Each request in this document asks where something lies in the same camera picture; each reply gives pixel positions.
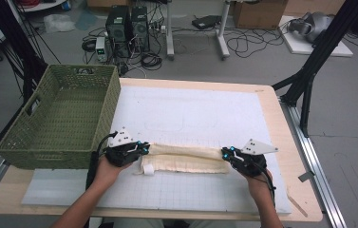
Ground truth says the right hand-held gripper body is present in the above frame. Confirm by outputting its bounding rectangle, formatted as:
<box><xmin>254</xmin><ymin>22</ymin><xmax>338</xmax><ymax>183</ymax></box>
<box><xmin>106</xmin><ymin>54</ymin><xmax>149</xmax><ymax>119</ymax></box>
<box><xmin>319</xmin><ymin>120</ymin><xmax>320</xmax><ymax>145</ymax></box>
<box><xmin>234</xmin><ymin>138</ymin><xmax>279</xmax><ymax>178</ymax></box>

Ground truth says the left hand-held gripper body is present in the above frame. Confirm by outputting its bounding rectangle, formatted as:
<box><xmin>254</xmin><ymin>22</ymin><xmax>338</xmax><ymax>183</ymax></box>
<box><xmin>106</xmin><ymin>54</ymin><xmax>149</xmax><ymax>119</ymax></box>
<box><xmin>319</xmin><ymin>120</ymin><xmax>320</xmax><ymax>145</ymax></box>
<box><xmin>104</xmin><ymin>126</ymin><xmax>139</xmax><ymax>167</ymax></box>

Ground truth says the cream printed cloth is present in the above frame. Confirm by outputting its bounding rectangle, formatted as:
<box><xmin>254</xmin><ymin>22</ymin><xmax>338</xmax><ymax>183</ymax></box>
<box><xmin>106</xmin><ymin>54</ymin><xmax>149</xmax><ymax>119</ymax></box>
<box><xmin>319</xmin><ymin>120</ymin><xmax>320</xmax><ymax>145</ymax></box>
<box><xmin>134</xmin><ymin>142</ymin><xmax>232</xmax><ymax>176</ymax></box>

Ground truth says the green woven basket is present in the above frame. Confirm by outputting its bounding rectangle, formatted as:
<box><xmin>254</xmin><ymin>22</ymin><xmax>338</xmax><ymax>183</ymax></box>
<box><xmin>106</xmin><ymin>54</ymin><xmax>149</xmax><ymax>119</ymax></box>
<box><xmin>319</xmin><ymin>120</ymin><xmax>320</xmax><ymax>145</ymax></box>
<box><xmin>0</xmin><ymin>64</ymin><xmax>122</xmax><ymax>170</ymax></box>

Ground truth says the person's right hand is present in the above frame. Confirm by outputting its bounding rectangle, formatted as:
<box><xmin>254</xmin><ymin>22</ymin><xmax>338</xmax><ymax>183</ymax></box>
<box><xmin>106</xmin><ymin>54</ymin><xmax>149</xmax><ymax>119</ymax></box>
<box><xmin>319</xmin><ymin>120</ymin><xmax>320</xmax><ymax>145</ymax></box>
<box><xmin>244</xmin><ymin>170</ymin><xmax>273</xmax><ymax>198</ymax></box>

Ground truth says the person's left hand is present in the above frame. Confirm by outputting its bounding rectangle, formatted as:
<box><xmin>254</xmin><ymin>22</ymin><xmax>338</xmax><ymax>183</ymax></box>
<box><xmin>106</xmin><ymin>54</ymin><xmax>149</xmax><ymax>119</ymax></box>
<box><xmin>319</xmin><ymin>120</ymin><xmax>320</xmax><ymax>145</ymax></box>
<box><xmin>92</xmin><ymin>156</ymin><xmax>134</xmax><ymax>191</ymax></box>

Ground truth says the grey tape piece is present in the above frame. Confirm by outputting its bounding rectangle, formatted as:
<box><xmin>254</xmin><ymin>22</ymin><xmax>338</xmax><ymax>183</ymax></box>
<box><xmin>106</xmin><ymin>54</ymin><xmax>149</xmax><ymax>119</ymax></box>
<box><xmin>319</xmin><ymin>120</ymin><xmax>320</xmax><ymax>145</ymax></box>
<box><xmin>297</xmin><ymin>170</ymin><xmax>316</xmax><ymax>183</ymax></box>

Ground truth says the white grid mat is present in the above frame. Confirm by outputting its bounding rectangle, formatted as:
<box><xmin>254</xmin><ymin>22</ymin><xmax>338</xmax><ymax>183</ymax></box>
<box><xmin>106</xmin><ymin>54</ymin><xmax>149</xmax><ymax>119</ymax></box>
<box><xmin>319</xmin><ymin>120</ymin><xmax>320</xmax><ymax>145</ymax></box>
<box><xmin>21</xmin><ymin>85</ymin><xmax>292</xmax><ymax>216</ymax></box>

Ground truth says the white power supply unit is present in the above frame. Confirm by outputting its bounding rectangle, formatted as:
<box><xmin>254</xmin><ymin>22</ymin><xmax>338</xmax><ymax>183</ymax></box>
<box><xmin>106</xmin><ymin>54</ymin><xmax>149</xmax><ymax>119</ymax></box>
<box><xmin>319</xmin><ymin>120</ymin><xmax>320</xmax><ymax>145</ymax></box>
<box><xmin>95</xmin><ymin>36</ymin><xmax>109</xmax><ymax>64</ymax></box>

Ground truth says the large black computer tower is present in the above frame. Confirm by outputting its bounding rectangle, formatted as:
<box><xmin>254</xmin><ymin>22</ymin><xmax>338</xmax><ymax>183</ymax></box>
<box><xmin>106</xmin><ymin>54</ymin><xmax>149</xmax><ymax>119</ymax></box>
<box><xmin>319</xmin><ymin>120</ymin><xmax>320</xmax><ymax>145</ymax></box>
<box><xmin>105</xmin><ymin>5</ymin><xmax>133</xmax><ymax>59</ymax></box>

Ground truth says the slim black computer tower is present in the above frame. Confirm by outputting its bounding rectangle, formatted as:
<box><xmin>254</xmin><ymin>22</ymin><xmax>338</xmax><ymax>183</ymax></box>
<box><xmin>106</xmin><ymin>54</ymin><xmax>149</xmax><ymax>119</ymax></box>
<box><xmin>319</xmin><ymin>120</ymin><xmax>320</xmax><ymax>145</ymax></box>
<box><xmin>130</xmin><ymin>5</ymin><xmax>151</xmax><ymax>53</ymax></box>

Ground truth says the white desk leg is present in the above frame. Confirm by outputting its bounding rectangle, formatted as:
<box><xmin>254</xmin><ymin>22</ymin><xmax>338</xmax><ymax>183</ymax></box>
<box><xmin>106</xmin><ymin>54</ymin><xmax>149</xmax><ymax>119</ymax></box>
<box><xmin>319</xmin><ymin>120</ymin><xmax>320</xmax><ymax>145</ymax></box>
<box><xmin>216</xmin><ymin>0</ymin><xmax>232</xmax><ymax>61</ymax></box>
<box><xmin>165</xmin><ymin>0</ymin><xmax>176</xmax><ymax>62</ymax></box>

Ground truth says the black metal stand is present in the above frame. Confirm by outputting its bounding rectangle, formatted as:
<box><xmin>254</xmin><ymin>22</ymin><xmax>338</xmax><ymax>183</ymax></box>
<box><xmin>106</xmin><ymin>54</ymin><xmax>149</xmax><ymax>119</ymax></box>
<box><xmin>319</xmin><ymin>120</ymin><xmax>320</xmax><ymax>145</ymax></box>
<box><xmin>271</xmin><ymin>0</ymin><xmax>358</xmax><ymax>138</ymax></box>
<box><xmin>0</xmin><ymin>0</ymin><xmax>48</xmax><ymax>105</ymax></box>

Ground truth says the black flat device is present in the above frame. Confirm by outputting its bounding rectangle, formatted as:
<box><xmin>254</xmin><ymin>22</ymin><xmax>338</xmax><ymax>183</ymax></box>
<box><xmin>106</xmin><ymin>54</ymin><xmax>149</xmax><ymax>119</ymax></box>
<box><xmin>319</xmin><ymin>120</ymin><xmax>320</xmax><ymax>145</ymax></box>
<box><xmin>191</xmin><ymin>14</ymin><xmax>223</xmax><ymax>30</ymax></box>

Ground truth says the brown cardboard box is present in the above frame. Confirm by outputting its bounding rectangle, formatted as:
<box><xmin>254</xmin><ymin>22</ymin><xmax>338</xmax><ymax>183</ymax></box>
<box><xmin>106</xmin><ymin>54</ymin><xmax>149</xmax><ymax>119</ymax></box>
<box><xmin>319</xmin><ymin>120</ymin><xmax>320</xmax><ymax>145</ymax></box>
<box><xmin>233</xmin><ymin>0</ymin><xmax>289</xmax><ymax>30</ymax></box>

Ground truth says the clear plastic bag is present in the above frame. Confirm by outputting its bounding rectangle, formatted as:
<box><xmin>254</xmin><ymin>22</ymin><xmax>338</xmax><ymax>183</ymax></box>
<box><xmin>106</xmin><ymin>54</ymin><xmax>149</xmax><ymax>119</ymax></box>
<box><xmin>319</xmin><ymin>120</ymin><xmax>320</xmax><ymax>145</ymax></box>
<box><xmin>43</xmin><ymin>13</ymin><xmax>77</xmax><ymax>34</ymax></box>

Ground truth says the grey rounded device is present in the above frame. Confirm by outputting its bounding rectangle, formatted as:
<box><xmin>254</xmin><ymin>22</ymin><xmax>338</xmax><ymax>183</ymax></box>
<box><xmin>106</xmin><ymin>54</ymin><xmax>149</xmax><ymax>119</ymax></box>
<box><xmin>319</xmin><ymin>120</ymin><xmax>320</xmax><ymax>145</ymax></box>
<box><xmin>287</xmin><ymin>11</ymin><xmax>334</xmax><ymax>44</ymax></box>

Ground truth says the white round table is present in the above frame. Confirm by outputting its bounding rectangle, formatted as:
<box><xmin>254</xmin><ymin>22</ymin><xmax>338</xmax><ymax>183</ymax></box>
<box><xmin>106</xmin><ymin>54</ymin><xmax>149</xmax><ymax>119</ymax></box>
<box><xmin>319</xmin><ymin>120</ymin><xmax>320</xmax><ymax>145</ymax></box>
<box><xmin>18</xmin><ymin>0</ymin><xmax>68</xmax><ymax>13</ymax></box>

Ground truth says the coiled black cable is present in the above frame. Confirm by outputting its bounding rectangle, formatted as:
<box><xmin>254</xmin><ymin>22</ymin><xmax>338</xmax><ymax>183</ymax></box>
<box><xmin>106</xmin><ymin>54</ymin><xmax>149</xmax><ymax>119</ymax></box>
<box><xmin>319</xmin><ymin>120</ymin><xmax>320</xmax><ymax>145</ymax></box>
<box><xmin>140</xmin><ymin>51</ymin><xmax>163</xmax><ymax>71</ymax></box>

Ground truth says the black floor cable tangle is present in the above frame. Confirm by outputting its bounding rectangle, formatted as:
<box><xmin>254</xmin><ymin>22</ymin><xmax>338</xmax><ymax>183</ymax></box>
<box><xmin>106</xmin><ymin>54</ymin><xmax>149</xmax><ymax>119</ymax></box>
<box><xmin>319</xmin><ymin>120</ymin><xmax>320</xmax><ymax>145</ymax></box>
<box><xmin>225</xmin><ymin>27</ymin><xmax>291</xmax><ymax>59</ymax></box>

